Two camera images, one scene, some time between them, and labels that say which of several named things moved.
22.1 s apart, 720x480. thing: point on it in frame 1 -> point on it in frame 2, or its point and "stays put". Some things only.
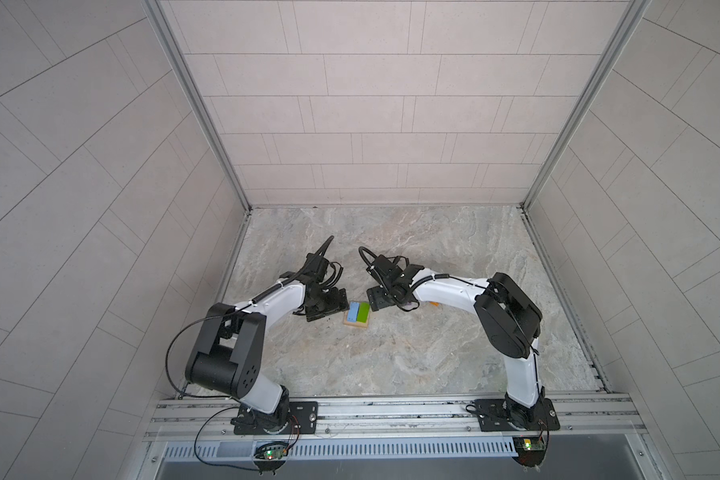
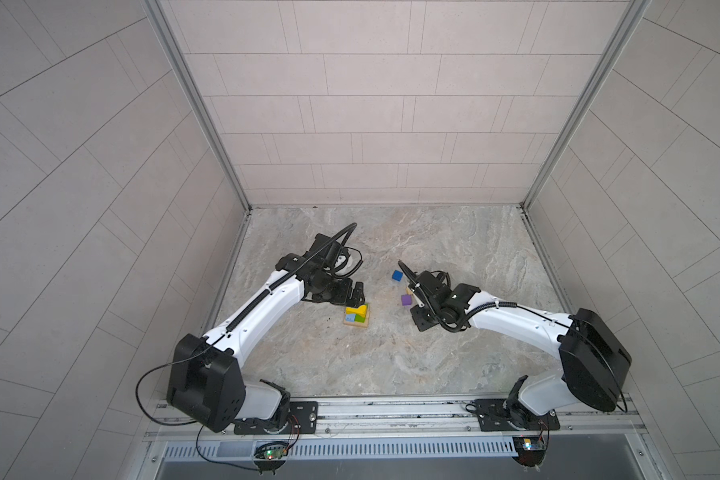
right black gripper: [374, 299] -> [414, 313]
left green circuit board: [270, 453] stays put
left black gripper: [334, 304] -> [342, 298]
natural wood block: [358, 324] stays put
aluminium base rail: [208, 419] stays put
